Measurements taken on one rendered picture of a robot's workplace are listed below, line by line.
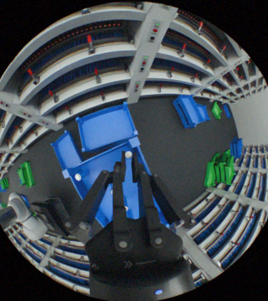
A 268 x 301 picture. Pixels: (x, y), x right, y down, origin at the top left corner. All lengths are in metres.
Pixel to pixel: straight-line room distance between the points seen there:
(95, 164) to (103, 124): 0.32
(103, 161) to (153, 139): 0.53
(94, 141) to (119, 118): 0.20
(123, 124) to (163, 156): 0.42
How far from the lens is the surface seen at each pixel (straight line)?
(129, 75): 0.56
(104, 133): 0.52
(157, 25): 0.44
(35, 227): 0.89
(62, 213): 1.03
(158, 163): 0.73
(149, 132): 0.72
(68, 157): 0.80
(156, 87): 0.81
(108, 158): 0.26
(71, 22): 0.40
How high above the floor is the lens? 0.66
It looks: 82 degrees down
